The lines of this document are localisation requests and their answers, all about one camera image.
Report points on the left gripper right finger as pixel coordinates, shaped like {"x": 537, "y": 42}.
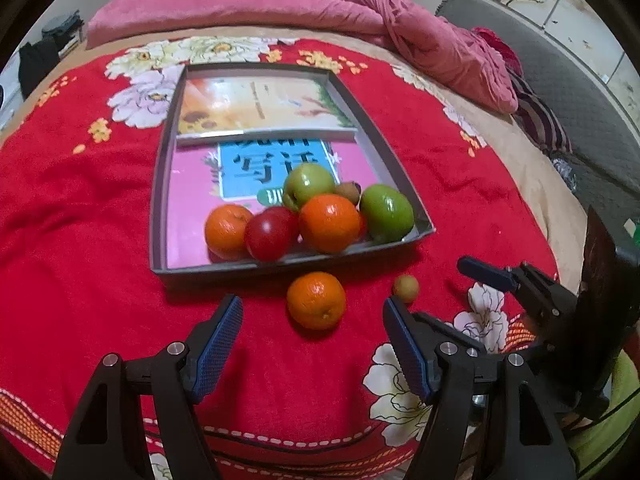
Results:
{"x": 520, "y": 439}

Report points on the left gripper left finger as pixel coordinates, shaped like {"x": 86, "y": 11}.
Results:
{"x": 106, "y": 437}

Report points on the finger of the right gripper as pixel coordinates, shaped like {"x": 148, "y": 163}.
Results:
{"x": 486, "y": 274}
{"x": 436, "y": 332}

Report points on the red cherry tomato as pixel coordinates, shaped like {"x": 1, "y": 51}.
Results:
{"x": 363, "y": 227}
{"x": 270, "y": 235}

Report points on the light green apple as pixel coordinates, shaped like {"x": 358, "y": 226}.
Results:
{"x": 304, "y": 182}

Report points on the large orange mandarin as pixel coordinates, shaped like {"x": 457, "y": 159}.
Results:
{"x": 224, "y": 231}

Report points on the small brown kiwi fruit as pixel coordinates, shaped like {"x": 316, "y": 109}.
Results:
{"x": 406, "y": 287}

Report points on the grey shallow cardboard box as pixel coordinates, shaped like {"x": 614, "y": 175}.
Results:
{"x": 368, "y": 136}

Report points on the striped pillow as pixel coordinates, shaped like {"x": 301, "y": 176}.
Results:
{"x": 537, "y": 119}

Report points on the grey padded headboard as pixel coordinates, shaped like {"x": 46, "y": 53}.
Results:
{"x": 596, "y": 154}

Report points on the pink chinese workbook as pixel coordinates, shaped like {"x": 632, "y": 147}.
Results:
{"x": 246, "y": 173}

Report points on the red floral blanket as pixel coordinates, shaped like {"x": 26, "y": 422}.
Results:
{"x": 76, "y": 281}

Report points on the pink quilt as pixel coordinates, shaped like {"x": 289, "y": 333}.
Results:
{"x": 453, "y": 56}

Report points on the sunflower cover book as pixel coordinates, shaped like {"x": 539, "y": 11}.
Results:
{"x": 226, "y": 109}

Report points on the black clothes pile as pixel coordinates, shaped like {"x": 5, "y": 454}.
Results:
{"x": 36, "y": 61}

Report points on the grey stool with clothes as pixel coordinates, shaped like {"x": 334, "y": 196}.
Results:
{"x": 64, "y": 32}

